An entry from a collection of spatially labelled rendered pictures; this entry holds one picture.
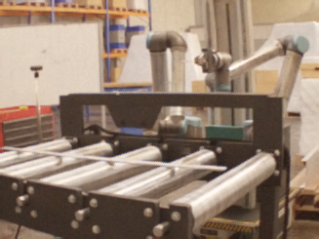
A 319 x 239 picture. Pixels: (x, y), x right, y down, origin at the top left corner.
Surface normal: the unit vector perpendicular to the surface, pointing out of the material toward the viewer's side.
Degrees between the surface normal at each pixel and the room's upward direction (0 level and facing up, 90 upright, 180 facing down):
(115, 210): 90
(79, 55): 90
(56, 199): 90
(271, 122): 90
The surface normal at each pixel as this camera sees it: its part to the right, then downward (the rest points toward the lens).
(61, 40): 0.54, 0.07
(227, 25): -0.58, 0.12
